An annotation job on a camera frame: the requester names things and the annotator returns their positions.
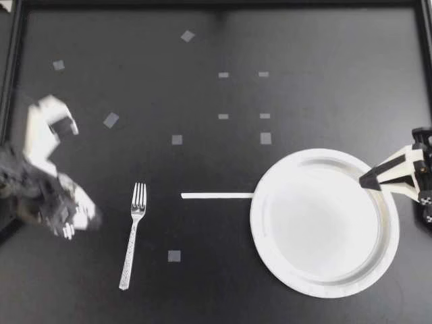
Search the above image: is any white plate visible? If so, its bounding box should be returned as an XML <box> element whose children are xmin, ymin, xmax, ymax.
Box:
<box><xmin>249</xmin><ymin>148</ymin><xmax>401</xmax><ymax>299</ymax></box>

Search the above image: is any silver fork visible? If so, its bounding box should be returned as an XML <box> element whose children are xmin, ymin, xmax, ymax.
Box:
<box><xmin>118</xmin><ymin>182</ymin><xmax>149</xmax><ymax>291</ymax></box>

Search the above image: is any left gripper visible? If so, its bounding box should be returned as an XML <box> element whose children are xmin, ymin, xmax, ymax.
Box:
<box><xmin>32</xmin><ymin>174</ymin><xmax>103</xmax><ymax>241</ymax></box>

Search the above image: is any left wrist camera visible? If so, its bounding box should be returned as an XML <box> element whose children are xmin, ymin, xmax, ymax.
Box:
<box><xmin>24</xmin><ymin>94</ymin><xmax>80</xmax><ymax>178</ymax></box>

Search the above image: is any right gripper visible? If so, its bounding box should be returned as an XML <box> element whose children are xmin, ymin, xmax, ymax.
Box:
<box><xmin>358</xmin><ymin>126</ymin><xmax>432</xmax><ymax>234</ymax></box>

